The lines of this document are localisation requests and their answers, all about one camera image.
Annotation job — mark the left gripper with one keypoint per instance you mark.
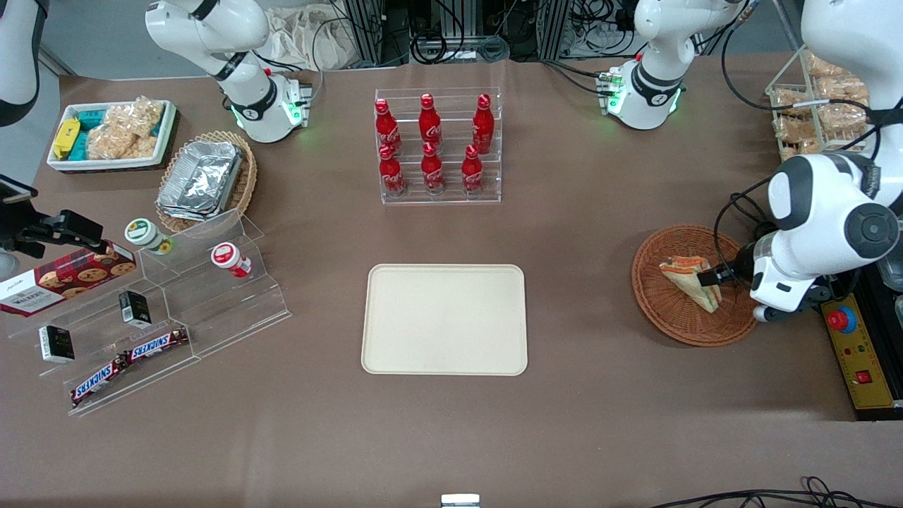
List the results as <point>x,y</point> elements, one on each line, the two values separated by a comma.
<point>738,268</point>

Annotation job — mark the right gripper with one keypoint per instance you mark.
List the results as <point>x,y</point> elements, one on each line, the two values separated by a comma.
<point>29,233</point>

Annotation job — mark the triangular sandwich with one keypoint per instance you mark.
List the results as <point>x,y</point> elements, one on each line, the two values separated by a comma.
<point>688,279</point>

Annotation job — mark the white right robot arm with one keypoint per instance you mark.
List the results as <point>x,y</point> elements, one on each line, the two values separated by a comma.
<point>211,28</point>

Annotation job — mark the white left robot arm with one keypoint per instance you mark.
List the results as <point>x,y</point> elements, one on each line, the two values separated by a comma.
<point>832,212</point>

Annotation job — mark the round brown wicker basket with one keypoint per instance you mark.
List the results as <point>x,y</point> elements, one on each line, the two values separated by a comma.
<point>670,317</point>

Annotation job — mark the oval tan wicker basket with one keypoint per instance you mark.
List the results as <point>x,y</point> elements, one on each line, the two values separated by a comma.
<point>245,180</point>

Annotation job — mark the cream rectangular tray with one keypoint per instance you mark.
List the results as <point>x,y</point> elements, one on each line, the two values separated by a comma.
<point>444,321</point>

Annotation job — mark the red tartan cookie box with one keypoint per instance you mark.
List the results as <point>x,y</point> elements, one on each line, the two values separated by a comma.
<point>63,279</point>

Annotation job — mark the white rectangular bin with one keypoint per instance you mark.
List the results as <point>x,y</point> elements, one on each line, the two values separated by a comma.
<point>56,164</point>

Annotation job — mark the green lid yogurt cup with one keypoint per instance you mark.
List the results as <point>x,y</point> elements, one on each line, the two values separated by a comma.
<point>144,234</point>

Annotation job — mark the yellow snack packet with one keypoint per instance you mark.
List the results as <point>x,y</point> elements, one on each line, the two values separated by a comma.
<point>66,137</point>

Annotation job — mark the small black box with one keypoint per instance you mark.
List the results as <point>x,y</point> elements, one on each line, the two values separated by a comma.
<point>56,344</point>
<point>134,309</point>

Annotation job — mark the clear acrylic stepped stand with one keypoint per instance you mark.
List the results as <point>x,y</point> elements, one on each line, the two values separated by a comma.
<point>92,339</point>
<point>240,310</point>

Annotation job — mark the clear bag of crackers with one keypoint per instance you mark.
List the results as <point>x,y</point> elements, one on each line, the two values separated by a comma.
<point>137,116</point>
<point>120,144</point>

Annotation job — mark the teal snack box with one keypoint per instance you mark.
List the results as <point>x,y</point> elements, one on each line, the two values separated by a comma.
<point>90,123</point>

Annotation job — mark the red emergency stop button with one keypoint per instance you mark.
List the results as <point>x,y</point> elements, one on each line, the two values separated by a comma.
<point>841,320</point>

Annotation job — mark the tan snack bag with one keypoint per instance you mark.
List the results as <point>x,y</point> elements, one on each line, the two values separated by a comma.
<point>825,65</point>
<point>794,129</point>
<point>843,90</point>
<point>843,120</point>

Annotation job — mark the Snickers chocolate bar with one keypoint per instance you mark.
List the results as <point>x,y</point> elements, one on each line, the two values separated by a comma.
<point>99,381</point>
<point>159,344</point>

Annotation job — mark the aluminium foil container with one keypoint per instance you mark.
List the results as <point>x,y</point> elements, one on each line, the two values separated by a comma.
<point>201,180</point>

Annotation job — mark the yellow control panel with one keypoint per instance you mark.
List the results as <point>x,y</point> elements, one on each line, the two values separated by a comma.
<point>864,360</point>

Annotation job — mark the red lid yogurt cup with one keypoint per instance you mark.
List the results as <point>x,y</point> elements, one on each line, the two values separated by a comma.
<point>227,258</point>

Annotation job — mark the red cola bottle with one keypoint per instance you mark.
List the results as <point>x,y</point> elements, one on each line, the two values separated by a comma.
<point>483,127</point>
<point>386,127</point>
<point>472,173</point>
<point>432,171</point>
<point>429,123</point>
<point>391,175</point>

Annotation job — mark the clear acrylic bottle rack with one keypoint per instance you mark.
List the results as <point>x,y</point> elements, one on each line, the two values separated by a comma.
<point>451,199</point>

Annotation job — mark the beige cloth bag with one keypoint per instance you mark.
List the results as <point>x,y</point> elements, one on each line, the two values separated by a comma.
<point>303,39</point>

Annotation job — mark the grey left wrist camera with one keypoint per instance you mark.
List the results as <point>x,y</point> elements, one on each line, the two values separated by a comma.
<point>769,312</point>

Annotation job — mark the aluminium frame rack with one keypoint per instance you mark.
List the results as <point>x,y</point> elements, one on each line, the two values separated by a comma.
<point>374,28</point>

